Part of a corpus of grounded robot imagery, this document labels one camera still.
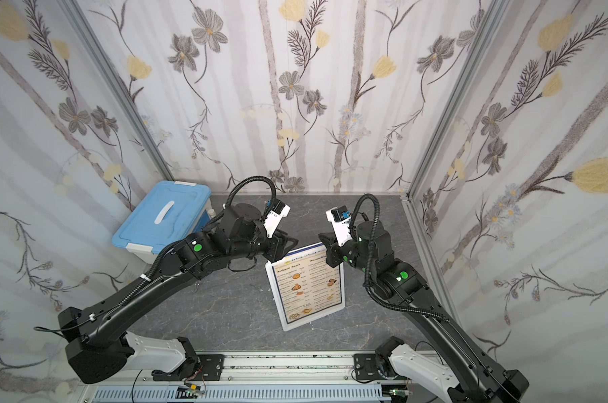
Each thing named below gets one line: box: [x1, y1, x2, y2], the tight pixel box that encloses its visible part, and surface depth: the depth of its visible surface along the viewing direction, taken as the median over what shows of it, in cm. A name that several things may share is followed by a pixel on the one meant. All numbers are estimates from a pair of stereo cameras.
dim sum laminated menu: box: [272, 243, 343, 325], surface depth 75 cm
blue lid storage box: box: [111, 180, 212, 264], surface depth 90 cm
